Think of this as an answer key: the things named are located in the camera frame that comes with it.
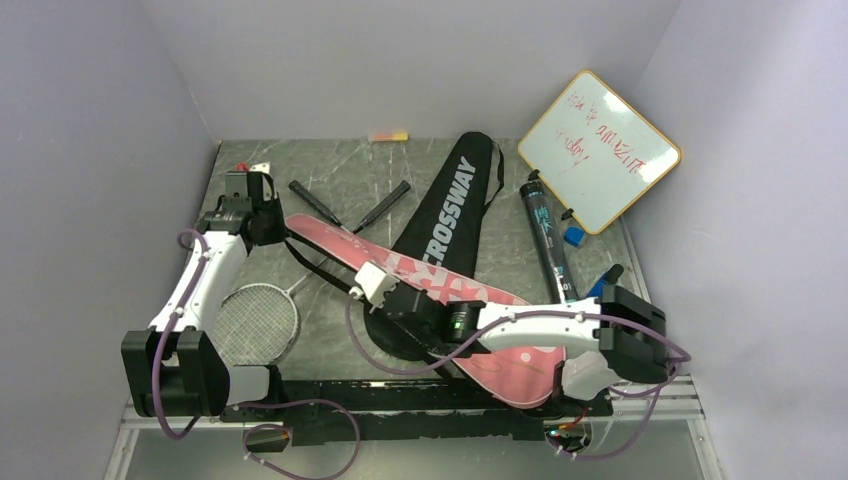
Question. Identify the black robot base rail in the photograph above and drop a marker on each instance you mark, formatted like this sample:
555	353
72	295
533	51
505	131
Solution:
323	411

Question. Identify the pink racket bag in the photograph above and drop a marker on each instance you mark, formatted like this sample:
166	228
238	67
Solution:
522	377

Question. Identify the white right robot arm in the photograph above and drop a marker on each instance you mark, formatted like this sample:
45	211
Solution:
607	339

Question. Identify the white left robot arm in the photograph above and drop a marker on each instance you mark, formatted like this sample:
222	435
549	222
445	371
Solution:
172	367

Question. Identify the white racket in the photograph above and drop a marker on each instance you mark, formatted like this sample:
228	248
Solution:
383	206
258	324

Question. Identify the black racket bag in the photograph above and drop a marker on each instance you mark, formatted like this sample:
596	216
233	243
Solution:
445	229

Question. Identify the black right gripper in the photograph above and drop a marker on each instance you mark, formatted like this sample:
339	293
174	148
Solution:
401	283

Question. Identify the whiteboard with yellow frame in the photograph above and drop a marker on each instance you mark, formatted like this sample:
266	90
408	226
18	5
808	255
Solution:
596	154

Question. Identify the black shuttlecock tube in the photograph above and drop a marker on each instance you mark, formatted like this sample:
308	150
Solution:
548	243

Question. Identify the yellow pink marker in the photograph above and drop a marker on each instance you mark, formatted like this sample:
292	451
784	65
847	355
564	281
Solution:
389	137

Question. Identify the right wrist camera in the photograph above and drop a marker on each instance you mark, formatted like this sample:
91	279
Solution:
372	284

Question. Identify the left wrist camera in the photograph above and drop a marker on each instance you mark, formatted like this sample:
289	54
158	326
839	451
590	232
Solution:
253	182

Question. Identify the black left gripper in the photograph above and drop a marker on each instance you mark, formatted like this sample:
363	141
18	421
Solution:
278	232

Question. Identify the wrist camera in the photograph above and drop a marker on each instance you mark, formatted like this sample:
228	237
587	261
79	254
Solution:
372	284
253	182

